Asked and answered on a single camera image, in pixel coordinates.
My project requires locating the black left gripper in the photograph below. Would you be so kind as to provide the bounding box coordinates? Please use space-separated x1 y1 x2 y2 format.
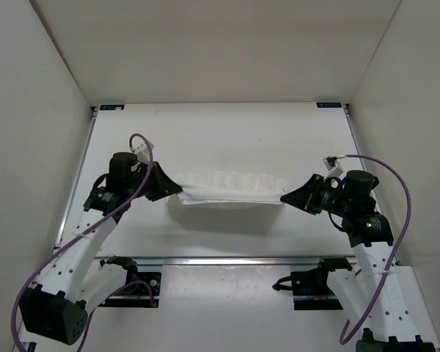
130 157 183 197

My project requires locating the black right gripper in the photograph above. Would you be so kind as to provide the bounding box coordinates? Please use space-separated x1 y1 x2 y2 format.
281 174 351 216

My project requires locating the white pleated skirt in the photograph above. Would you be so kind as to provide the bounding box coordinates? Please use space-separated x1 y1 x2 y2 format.
171 172 290 209

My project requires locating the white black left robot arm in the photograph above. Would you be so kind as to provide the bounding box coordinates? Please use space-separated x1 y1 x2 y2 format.
14 151 182 345

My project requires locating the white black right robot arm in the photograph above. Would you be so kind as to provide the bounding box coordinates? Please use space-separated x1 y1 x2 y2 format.
280 170 436 351

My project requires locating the left blue corner label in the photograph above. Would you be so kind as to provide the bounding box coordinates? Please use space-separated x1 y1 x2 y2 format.
99 104 125 111

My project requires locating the blue corner label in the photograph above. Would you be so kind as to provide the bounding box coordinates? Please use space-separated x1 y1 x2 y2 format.
99 104 125 111
316 102 342 109

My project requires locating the right blue corner label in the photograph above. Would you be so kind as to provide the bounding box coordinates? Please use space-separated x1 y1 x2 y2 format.
316 102 342 109

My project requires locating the aluminium table edge rail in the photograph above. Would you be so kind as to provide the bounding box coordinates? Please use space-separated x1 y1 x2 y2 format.
91 256 364 267

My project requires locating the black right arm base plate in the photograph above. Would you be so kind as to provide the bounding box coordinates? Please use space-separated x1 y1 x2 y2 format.
290 269 342 311

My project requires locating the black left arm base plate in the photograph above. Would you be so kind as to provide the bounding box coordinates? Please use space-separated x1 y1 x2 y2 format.
100 266 162 309

